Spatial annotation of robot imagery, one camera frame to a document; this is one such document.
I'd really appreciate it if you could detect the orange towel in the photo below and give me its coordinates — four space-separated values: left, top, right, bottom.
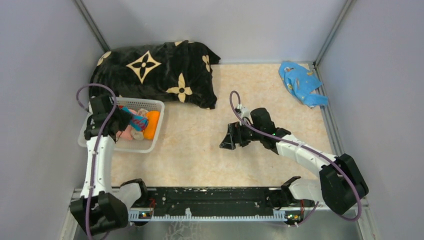
143 111 161 140

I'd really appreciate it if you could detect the striped rabbit print towel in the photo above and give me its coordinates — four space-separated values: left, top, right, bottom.
130 108 149 141

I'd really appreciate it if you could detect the rolled pink panda towel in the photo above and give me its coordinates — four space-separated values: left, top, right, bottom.
116 107 137 141

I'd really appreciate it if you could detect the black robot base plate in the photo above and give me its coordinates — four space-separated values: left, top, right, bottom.
133 187 314 217

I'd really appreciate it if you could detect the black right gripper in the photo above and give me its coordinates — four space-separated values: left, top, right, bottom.
219 119 263 150

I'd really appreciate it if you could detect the red blue cloth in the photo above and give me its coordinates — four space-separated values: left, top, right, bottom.
119 106 149 131

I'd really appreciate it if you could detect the black floral blanket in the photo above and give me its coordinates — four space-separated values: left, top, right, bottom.
90 40 221 110

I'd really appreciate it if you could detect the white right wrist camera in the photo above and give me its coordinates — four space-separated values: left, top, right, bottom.
234 104 250 119

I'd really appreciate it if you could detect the white plastic basket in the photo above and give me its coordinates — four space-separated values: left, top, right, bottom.
77 96 166 154

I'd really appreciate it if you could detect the blue patterned towel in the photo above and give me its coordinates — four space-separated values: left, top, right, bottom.
278 61 329 108

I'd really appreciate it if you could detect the aluminium frame rail front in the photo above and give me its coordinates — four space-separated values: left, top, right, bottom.
128 208 306 224

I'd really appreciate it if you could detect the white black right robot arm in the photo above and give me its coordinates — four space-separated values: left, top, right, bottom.
219 105 369 215

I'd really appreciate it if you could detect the aluminium frame rail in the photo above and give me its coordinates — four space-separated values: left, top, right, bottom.
312 61 345 156
128 208 306 224

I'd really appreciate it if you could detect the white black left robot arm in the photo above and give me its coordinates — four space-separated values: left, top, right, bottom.
70 94 150 240

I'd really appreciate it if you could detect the aluminium frame rail right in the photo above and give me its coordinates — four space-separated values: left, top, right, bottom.
312 61 345 156

